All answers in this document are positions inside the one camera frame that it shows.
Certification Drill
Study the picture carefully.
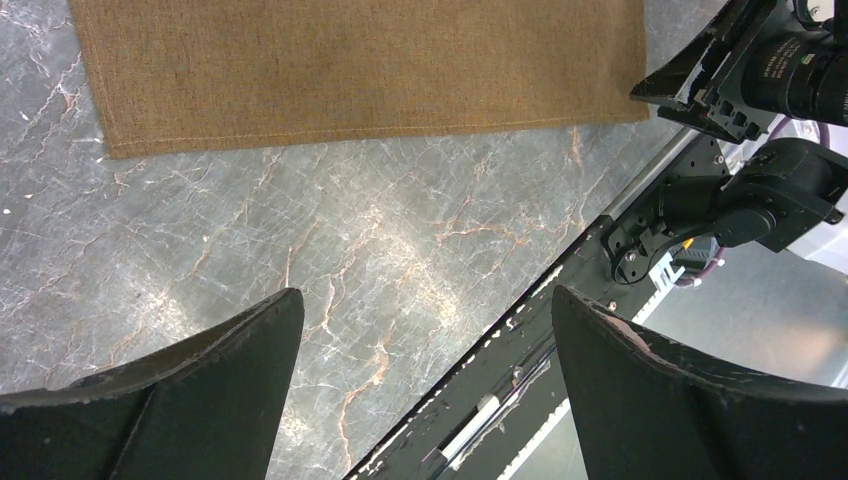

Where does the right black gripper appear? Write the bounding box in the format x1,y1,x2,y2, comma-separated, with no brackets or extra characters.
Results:
630,0,847,143

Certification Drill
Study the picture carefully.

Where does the brown cloth napkin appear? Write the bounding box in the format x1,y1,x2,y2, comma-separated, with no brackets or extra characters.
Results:
70,1,649,158

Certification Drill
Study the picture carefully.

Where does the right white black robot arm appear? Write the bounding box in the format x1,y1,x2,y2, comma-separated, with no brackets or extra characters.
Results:
606,1,847,285

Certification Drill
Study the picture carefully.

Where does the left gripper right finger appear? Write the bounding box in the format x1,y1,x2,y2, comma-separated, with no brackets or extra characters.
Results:
551,286,847,479

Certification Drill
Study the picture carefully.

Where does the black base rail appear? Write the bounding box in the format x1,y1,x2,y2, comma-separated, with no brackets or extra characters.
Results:
348,130,734,479

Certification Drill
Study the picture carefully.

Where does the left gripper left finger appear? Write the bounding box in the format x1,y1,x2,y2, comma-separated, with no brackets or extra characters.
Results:
1,288,305,479

